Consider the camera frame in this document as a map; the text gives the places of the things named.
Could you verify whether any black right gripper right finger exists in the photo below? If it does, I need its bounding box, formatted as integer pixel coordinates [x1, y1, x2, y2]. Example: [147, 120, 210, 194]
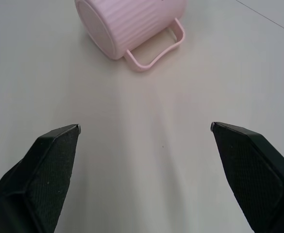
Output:
[210, 121, 284, 233]

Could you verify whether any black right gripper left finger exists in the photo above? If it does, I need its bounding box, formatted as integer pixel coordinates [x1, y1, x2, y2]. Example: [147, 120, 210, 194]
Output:
[0, 124, 82, 233]

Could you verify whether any pink ribbed plastic cup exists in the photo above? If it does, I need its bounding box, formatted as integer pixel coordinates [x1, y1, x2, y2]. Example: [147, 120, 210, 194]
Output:
[74, 0, 188, 72]

